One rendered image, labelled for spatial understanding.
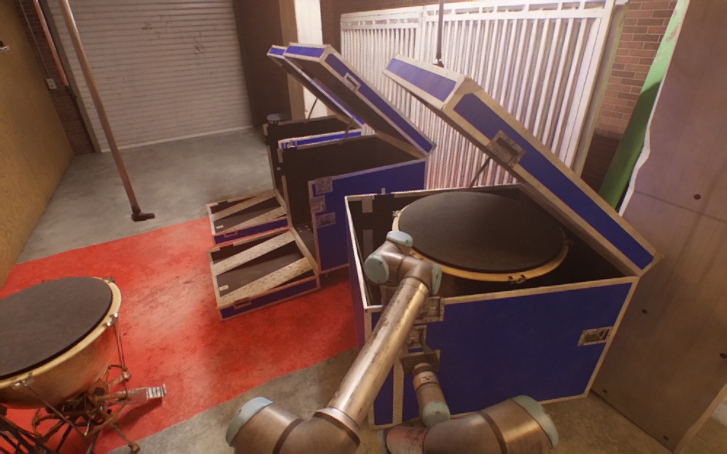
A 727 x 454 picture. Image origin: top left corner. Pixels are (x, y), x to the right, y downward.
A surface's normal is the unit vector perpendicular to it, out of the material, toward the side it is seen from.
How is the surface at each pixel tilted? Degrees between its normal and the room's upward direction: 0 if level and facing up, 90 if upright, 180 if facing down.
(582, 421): 0
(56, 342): 0
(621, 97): 90
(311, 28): 90
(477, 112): 90
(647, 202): 90
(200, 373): 0
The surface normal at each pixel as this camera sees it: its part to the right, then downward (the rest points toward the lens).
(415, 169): 0.44, 0.44
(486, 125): 0.12, 0.48
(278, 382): -0.03, -0.87
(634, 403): -0.87, 0.26
